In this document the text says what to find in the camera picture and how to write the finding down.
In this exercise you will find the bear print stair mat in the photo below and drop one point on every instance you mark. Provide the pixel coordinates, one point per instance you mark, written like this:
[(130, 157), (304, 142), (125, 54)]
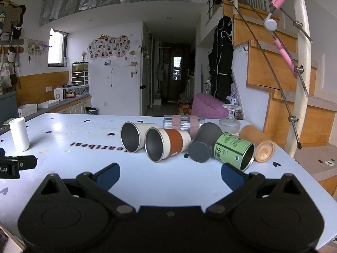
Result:
[(318, 163)]

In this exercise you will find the canvas apron bag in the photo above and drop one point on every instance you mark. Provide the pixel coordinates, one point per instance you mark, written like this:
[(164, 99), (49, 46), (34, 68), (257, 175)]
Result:
[(5, 75)]

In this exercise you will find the window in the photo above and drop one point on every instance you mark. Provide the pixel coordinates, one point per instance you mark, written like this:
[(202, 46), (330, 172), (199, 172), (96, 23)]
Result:
[(56, 50)]

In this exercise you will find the orange banded steel-lined cup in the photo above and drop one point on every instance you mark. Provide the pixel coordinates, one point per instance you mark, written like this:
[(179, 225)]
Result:
[(172, 142)]

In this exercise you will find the red box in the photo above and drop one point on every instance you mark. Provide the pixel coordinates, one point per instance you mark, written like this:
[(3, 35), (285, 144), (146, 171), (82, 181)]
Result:
[(185, 108)]

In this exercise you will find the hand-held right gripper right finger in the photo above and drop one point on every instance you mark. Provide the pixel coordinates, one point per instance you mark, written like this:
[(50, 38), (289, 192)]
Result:
[(233, 176)]

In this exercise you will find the kitchen counter cabinet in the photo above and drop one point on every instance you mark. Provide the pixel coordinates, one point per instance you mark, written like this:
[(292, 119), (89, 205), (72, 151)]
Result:
[(76, 106)]

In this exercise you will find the white steel-lined cup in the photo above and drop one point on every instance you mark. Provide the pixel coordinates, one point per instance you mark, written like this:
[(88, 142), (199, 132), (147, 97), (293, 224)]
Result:
[(143, 133)]

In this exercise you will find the dark hallway door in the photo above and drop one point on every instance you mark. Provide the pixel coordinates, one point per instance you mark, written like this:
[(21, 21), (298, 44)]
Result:
[(177, 84)]

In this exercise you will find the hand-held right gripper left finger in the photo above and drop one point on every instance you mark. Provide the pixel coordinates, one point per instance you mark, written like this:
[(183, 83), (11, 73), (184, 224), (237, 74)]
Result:
[(109, 176)]

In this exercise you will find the white cardboard box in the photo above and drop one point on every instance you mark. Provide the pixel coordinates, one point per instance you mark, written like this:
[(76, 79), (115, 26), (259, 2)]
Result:
[(27, 110)]

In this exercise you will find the white small appliance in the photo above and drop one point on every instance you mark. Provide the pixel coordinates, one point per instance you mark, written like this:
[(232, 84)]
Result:
[(59, 94)]

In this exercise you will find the black hanging coat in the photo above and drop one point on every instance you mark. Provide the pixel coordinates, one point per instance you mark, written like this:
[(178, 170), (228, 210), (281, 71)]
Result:
[(220, 63)]

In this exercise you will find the green tin can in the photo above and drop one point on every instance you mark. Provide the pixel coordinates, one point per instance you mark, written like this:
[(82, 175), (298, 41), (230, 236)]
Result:
[(231, 147)]

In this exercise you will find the black and white bin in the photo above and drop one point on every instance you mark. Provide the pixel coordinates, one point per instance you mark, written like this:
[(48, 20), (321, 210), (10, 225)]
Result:
[(91, 110)]

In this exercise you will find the clear stemmed glass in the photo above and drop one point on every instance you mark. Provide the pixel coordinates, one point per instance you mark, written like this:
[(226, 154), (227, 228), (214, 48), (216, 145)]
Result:
[(229, 125)]

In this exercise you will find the small drawer organizer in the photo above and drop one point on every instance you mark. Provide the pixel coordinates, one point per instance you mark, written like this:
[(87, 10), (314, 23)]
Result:
[(79, 79)]

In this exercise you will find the cloud-shaped photo board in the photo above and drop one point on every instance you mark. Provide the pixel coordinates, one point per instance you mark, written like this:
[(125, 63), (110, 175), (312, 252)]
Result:
[(108, 46)]

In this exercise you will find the clear glass with pink band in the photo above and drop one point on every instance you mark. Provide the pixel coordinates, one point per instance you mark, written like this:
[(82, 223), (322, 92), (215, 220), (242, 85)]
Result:
[(181, 122)]

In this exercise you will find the wall hook rack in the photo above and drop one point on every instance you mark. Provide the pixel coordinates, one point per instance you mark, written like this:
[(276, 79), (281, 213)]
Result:
[(36, 48)]

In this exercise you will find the dark grey cup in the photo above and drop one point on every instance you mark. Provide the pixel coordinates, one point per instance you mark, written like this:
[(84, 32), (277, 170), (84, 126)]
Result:
[(206, 139)]

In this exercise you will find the long pink foam tube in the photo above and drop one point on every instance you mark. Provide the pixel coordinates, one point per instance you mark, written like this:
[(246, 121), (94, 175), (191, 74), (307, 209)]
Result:
[(285, 55)]

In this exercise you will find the white railing post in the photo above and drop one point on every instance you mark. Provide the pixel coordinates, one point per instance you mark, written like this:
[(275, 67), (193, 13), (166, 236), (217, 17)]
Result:
[(302, 58)]

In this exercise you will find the wooden staircase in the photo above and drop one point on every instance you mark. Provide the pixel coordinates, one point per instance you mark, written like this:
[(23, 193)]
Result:
[(279, 52)]

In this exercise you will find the white round disc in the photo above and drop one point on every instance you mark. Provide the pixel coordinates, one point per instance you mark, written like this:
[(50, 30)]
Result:
[(271, 23)]

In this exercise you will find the hanging tote bag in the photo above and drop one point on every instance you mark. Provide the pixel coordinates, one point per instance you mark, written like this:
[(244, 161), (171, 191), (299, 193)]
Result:
[(159, 73)]

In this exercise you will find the plain white cup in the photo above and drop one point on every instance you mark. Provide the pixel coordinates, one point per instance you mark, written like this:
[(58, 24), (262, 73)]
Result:
[(19, 135)]

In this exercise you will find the flat white box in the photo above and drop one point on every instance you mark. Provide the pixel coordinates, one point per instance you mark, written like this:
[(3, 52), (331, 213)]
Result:
[(48, 103)]

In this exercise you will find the glass fish tank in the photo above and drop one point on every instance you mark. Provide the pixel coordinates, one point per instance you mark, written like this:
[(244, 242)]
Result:
[(80, 67)]

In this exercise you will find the brown wall hanger board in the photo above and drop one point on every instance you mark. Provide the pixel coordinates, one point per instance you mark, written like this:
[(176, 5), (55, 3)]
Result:
[(11, 13)]

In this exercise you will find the wooden cup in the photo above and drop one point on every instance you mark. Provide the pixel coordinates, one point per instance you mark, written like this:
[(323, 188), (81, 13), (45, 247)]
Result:
[(256, 138)]

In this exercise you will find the pink pouf seat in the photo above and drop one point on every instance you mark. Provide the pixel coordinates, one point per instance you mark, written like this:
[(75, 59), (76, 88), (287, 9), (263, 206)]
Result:
[(208, 105)]

